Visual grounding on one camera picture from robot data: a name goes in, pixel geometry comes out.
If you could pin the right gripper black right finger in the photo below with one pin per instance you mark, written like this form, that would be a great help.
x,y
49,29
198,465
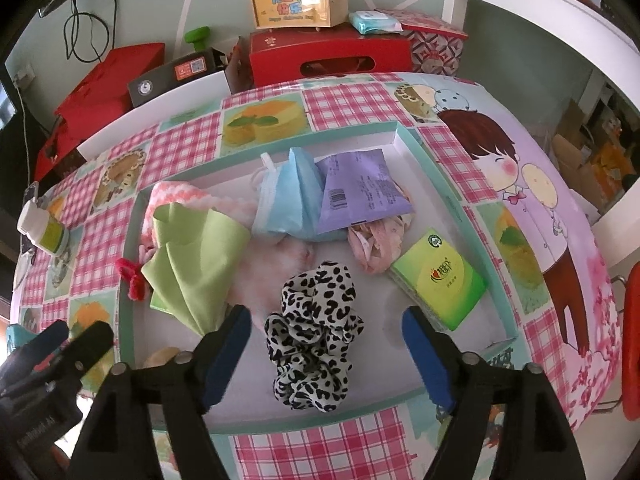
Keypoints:
x,y
536,441

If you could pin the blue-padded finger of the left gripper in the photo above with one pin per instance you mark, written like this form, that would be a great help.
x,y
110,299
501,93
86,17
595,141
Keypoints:
x,y
71,361

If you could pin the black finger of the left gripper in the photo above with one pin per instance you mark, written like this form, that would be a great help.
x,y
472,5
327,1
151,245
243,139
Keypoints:
x,y
19,364

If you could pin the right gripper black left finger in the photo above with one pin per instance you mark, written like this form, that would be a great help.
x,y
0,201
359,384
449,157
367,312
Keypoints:
x,y
116,441

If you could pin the green cloth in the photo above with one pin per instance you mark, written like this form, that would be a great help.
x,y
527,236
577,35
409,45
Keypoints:
x,y
191,272

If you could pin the green tissue pack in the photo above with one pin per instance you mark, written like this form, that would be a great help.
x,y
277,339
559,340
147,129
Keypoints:
x,y
439,279

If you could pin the leopard print scrunchie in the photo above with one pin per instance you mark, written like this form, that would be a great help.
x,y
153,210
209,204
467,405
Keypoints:
x,y
308,340

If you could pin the pink white striped fluffy towel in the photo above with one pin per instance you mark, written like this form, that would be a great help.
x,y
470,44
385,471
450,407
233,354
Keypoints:
x,y
264,267

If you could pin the pink floral scrunchie cloth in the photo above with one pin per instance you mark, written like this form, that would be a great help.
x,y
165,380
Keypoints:
x,y
377,245

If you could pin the blue face mask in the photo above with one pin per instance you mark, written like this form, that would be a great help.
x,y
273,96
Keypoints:
x,y
289,200

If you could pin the purple wipes packet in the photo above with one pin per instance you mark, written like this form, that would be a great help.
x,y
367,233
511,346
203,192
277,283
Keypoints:
x,y
358,188

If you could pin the teal heart toy case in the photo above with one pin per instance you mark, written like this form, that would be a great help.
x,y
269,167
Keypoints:
x,y
17,336

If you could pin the beige makeup sponge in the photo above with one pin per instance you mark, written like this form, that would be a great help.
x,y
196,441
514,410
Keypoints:
x,y
161,357

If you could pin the white pill bottle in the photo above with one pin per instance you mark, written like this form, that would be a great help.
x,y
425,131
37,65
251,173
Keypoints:
x,y
42,229

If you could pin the red chair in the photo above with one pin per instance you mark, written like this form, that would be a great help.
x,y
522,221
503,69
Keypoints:
x,y
631,346

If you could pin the large red bag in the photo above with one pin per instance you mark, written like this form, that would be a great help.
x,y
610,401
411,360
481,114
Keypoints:
x,y
101,97

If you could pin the teal box lid tray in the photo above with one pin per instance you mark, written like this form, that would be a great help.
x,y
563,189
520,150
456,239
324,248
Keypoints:
x,y
382,368

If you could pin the white foam board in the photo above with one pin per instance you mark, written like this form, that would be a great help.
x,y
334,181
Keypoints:
x,y
194,94

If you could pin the black carton with QR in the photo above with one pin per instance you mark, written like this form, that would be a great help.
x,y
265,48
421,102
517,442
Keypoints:
x,y
207,64

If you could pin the green dumbbell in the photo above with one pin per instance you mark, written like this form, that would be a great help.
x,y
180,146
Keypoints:
x,y
197,38

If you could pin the red gift box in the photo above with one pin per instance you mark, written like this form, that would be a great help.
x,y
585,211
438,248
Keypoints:
x,y
281,55

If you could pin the red patterned tin box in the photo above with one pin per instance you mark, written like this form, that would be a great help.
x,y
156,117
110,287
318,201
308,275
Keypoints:
x,y
435,45

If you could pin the wooden children's day box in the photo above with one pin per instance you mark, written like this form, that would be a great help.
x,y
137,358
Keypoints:
x,y
271,14

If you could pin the blue wet wipes pack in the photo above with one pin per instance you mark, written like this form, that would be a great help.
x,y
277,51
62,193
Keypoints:
x,y
374,22

